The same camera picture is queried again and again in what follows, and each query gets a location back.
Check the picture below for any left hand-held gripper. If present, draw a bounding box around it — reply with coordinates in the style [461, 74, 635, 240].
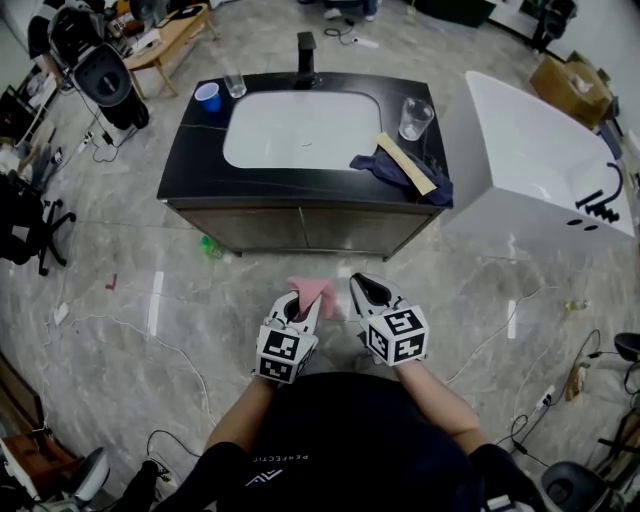
[255, 293, 324, 385]

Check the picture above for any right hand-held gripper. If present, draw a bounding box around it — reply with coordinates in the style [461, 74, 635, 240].
[348, 272, 431, 369]

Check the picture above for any pink cloth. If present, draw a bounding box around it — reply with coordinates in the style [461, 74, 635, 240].
[286, 276, 337, 321]

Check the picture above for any person's left forearm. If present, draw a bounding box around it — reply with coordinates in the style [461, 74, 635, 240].
[204, 374, 276, 459]

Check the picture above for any person's right forearm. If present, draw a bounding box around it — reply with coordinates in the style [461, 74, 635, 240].
[394, 362, 484, 456]

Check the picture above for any dark blue cloth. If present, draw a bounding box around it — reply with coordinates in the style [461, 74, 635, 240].
[348, 149, 455, 209]

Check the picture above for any black top vanity cabinet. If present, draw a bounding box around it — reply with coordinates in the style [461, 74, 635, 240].
[156, 72, 455, 262]

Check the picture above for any person's black shirt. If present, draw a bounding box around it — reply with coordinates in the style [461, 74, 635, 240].
[169, 372, 546, 512]

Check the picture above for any beige wooden strip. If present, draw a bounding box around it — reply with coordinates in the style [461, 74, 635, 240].
[374, 132, 439, 197]

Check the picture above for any clear drinking glass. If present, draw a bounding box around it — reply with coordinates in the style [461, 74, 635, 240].
[398, 97, 435, 141]
[222, 67, 248, 99]

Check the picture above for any white sink basin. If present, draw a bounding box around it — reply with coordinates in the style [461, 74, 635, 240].
[222, 90, 384, 171]

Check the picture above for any white bathtub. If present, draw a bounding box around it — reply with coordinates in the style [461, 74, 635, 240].
[442, 69, 636, 241]

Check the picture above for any blue plastic cup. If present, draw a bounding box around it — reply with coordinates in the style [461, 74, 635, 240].
[193, 82, 223, 115]

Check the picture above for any black sink faucet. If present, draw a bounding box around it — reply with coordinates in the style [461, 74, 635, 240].
[294, 31, 321, 90]

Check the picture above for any white shell chair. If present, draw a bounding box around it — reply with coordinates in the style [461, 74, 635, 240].
[541, 460, 614, 512]
[73, 42, 134, 109]
[49, 5, 106, 61]
[64, 447, 111, 504]

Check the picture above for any black bathtub faucet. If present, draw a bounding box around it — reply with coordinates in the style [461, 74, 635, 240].
[574, 162, 626, 224]

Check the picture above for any cardboard box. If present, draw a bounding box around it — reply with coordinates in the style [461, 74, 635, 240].
[529, 49, 616, 129]

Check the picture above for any black office chair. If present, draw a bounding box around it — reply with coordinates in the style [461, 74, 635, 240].
[0, 172, 78, 277]

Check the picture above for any reddish brown box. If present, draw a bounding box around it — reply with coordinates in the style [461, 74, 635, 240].
[0, 432, 84, 494]

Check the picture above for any wooden coffee table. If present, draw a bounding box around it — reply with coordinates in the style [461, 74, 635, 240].
[122, 3, 220, 99]

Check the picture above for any white floor cable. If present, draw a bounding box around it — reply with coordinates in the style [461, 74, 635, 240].
[444, 284, 561, 386]
[44, 309, 216, 426]

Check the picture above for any black power cable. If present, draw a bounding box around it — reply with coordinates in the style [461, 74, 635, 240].
[509, 329, 601, 466]

